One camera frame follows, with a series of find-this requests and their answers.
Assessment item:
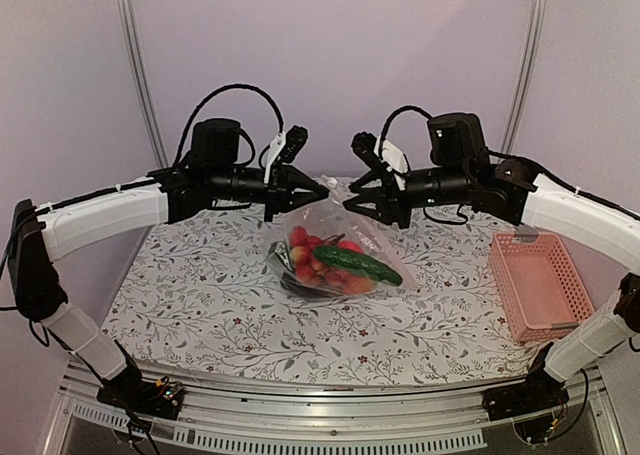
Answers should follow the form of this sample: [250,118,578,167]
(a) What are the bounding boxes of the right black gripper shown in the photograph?
[342,165,471,230]

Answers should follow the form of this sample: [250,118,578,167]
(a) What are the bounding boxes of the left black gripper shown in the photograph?
[209,164,329,221]

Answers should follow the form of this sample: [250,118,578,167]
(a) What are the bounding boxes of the clear zip top bag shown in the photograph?
[263,176,416,299]

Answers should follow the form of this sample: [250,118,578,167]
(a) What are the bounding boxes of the green fake cucumber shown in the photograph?
[313,245,403,287]

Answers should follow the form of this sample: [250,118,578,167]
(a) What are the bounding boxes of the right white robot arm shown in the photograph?
[344,113,639,411]

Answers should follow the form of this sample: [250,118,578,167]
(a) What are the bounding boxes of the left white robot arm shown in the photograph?
[2,118,329,409]

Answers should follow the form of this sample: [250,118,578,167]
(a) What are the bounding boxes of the fake lychee bunch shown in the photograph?
[288,226,377,295]

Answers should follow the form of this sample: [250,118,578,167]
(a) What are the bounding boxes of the dark purple fake eggplant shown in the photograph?
[266,240,342,299]

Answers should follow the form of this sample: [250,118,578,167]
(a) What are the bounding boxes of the floral patterned table cloth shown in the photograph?
[102,206,539,385]

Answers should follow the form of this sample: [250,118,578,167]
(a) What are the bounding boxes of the pink perforated plastic basket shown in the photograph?
[489,232,594,343]

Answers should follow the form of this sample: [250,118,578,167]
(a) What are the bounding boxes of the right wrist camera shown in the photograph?
[351,132,409,176]

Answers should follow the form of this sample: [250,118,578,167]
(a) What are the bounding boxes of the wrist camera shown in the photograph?
[258,125,308,185]
[351,132,409,176]

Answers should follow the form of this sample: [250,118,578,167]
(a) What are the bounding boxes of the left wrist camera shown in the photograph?
[258,125,308,185]

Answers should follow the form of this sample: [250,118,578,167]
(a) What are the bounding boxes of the front aluminium rail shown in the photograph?
[43,361,629,454]

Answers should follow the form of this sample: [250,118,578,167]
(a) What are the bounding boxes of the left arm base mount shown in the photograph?
[97,371,185,420]

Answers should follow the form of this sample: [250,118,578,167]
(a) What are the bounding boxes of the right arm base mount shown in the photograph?
[482,372,569,444]

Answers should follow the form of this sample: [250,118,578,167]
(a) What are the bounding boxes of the right aluminium frame post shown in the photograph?
[501,0,547,153]

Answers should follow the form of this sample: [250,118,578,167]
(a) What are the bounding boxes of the aluminium frame post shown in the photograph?
[501,0,547,153]
[116,0,169,167]

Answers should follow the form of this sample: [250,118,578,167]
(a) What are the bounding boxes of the left aluminium frame post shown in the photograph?
[116,0,169,167]

